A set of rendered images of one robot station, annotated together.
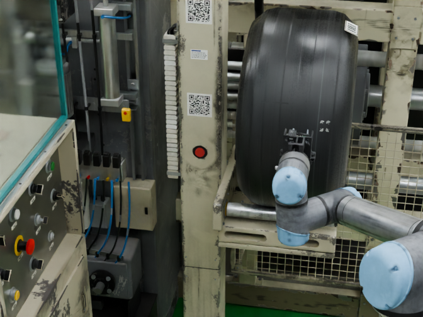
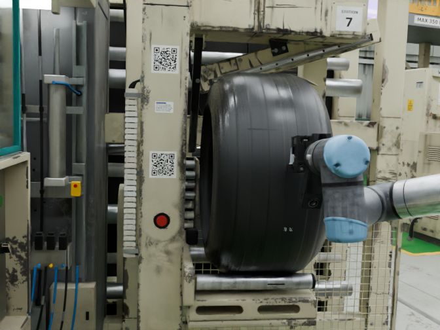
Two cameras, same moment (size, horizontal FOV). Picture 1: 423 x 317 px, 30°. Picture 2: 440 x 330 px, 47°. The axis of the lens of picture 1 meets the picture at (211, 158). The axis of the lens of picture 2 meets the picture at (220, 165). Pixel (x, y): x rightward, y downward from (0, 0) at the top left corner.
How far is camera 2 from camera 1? 1.18 m
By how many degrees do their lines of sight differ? 29
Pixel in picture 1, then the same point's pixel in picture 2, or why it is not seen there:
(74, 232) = (16, 313)
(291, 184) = (355, 146)
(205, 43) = (171, 95)
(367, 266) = not seen: outside the picture
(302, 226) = (364, 212)
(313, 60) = (291, 93)
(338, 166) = not seen: hidden behind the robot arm
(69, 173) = (17, 226)
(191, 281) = not seen: outside the picture
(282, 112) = (271, 138)
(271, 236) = (249, 306)
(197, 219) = (156, 306)
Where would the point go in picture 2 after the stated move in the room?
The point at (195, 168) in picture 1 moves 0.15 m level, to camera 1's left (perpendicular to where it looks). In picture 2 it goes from (156, 241) to (101, 243)
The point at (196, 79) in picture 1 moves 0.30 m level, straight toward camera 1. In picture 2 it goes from (160, 135) to (188, 141)
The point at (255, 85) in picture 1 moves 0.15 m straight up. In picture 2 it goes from (238, 115) to (240, 55)
